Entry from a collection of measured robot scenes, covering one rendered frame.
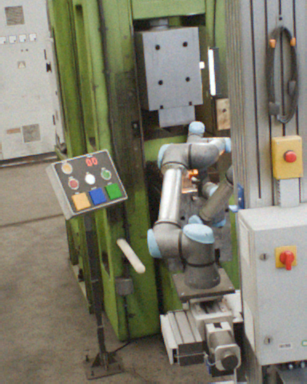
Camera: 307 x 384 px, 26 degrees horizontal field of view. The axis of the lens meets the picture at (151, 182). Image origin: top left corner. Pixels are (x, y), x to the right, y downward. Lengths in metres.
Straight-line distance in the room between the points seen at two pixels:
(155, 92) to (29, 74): 5.27
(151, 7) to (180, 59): 0.32
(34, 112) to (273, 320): 6.86
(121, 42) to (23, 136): 5.27
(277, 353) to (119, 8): 2.06
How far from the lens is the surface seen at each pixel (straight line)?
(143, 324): 4.08
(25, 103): 8.76
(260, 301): 2.20
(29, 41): 8.72
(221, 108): 3.83
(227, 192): 3.01
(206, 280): 2.70
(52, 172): 3.36
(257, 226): 2.13
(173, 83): 3.59
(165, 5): 3.71
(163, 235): 2.69
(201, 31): 3.87
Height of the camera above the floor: 1.95
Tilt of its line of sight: 15 degrees down
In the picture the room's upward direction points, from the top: 5 degrees counter-clockwise
